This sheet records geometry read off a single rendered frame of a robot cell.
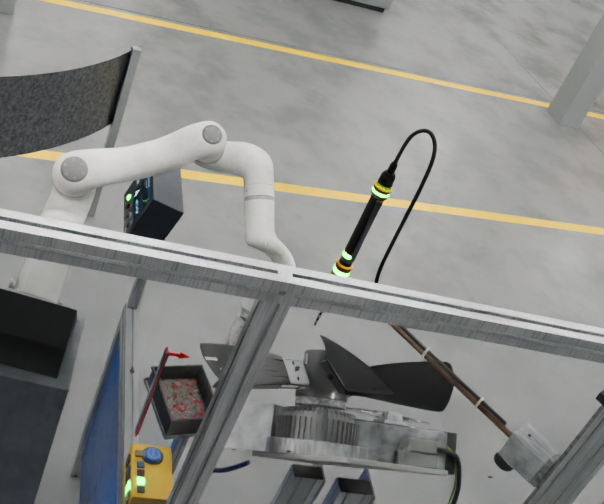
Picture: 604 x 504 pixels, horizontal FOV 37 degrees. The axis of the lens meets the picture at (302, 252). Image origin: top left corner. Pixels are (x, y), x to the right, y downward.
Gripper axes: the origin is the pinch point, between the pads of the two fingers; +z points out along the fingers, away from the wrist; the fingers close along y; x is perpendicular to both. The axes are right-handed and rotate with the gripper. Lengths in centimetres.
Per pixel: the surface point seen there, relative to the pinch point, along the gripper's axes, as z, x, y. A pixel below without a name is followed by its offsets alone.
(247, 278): -72, -120, -41
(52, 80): -39, 155, -63
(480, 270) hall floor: 31, 242, 212
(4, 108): -25, 146, -80
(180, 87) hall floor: -12, 376, 25
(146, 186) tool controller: -36, 40, -33
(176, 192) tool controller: -37, 38, -24
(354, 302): -72, -120, -24
